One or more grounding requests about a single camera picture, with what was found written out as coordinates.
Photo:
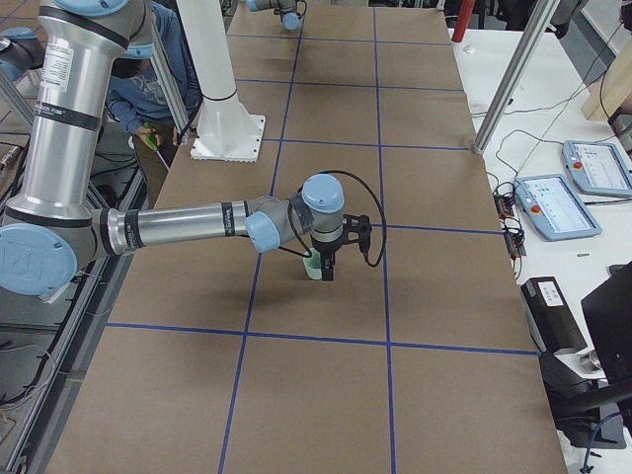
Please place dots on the near teach pendant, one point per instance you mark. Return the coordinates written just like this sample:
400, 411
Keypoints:
554, 208

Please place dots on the green pen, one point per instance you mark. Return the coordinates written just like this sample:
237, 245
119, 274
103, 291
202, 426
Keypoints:
151, 137

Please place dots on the green plastic cup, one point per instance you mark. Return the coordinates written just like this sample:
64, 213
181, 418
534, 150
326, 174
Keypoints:
312, 264

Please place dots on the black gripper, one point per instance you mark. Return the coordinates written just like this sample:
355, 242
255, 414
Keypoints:
325, 248

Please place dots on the person in blue shirt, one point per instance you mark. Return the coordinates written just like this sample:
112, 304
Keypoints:
136, 97

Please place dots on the black box with label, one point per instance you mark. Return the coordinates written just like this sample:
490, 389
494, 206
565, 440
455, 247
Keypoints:
552, 325

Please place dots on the black monitor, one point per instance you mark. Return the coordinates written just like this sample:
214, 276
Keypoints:
607, 311

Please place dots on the red cylinder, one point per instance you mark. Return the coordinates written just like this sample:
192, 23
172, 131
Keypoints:
463, 19

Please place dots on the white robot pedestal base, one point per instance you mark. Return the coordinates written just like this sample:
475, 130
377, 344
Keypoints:
225, 129

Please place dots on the far teach pendant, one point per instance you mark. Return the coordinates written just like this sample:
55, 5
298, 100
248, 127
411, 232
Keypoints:
597, 168

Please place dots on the teach pendant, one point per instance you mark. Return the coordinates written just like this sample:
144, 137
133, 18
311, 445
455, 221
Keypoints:
554, 208
597, 168

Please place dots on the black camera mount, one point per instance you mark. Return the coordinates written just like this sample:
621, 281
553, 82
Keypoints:
357, 230

